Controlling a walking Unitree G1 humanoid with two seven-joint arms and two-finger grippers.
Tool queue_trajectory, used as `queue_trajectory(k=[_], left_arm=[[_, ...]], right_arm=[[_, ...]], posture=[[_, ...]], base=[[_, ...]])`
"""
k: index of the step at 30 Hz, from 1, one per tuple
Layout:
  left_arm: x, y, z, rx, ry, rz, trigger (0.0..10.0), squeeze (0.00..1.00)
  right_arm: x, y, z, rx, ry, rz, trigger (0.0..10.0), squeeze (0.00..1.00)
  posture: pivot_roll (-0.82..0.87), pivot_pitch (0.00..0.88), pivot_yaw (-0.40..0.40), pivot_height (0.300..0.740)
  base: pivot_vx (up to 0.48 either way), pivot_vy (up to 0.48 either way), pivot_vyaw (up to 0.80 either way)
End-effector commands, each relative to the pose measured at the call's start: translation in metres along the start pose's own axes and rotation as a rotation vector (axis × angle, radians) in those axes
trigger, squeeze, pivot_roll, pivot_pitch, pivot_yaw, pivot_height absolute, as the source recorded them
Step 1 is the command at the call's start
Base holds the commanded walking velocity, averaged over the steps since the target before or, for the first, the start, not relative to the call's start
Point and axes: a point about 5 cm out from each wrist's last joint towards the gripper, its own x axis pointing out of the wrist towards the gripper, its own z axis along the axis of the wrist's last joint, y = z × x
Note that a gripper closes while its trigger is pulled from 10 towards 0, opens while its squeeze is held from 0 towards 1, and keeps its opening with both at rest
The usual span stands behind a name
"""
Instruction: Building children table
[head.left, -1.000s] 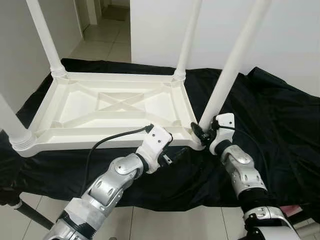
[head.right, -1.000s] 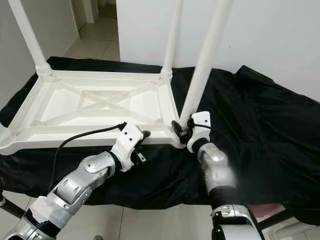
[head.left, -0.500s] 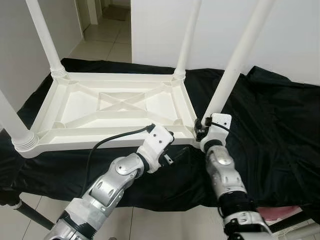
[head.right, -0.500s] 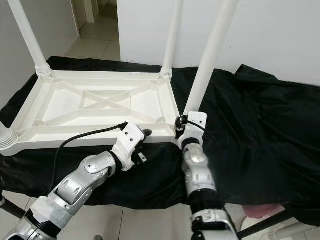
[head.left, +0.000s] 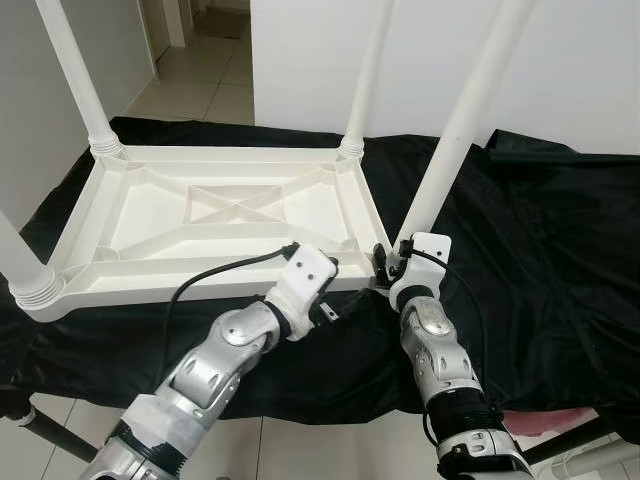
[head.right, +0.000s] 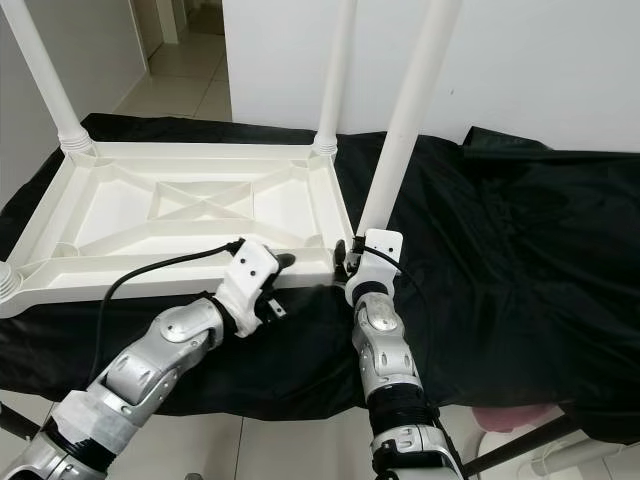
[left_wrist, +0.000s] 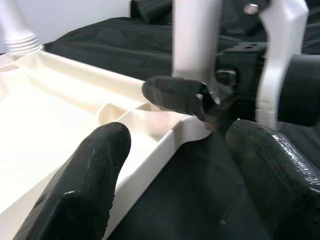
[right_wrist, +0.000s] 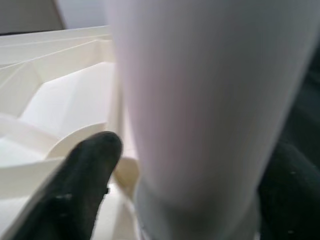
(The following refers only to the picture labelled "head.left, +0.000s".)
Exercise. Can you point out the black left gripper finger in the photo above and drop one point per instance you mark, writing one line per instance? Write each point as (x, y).
(334, 262)

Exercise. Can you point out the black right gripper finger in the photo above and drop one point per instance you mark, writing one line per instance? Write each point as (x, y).
(381, 260)

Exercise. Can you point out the white plastic table top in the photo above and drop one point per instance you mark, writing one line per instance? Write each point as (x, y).
(150, 215)

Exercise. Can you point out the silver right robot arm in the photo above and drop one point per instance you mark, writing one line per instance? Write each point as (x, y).
(445, 360)

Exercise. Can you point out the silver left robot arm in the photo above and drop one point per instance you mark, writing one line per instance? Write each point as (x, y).
(200, 380)

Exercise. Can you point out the black cloth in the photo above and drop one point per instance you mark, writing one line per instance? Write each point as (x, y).
(560, 250)

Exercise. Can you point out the pink sheet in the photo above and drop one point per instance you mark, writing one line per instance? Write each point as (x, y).
(545, 420)

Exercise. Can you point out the black metal stand leg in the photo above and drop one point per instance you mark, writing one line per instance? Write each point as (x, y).
(50, 430)
(570, 440)

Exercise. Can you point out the silver lamp pole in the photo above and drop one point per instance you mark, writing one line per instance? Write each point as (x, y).
(595, 460)

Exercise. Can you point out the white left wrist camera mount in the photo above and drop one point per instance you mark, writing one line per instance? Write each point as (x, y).
(300, 285)

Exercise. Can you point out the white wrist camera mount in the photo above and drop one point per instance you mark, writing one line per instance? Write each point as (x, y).
(300, 285)
(425, 252)

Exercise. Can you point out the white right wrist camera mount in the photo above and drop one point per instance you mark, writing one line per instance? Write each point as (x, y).
(425, 252)

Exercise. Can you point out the white door frame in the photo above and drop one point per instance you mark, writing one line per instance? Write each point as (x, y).
(175, 25)

